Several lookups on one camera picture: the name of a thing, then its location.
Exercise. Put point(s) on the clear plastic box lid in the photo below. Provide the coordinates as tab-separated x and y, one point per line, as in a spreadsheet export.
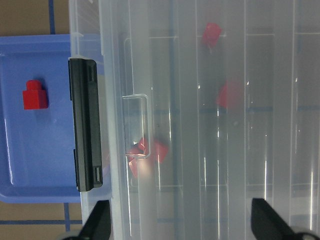
160	81

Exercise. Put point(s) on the blue plastic tray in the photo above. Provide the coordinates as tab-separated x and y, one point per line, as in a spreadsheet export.
37	146

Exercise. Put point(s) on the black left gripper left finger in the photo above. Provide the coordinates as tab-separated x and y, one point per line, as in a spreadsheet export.
98	224

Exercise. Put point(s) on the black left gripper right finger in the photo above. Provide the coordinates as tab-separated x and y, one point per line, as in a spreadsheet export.
266	223

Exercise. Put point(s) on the black box latch handle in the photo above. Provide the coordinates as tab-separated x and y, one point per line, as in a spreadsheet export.
83	85

